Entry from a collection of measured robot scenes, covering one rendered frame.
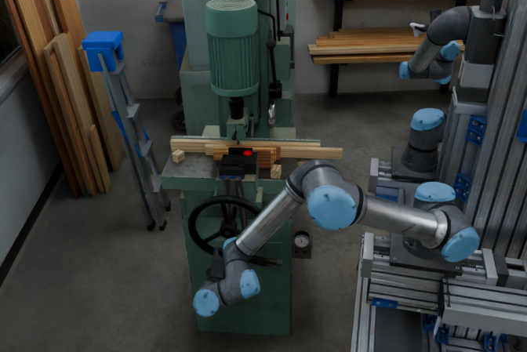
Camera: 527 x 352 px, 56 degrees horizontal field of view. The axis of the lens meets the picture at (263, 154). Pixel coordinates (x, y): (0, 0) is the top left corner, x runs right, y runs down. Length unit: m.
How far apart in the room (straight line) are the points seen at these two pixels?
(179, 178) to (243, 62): 0.51
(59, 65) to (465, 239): 2.35
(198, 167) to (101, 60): 0.88
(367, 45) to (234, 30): 2.36
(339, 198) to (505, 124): 0.64
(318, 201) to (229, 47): 0.68
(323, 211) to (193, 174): 0.75
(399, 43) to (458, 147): 2.31
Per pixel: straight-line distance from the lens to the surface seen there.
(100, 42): 2.55
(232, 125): 1.86
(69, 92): 3.12
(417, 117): 2.02
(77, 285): 2.87
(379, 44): 3.95
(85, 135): 3.23
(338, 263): 2.80
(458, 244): 1.50
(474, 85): 1.69
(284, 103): 2.02
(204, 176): 1.87
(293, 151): 1.94
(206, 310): 1.48
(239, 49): 1.70
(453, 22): 1.87
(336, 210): 1.27
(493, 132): 1.68
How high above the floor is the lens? 1.97
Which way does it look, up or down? 33 degrees down
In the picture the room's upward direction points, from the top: 1 degrees counter-clockwise
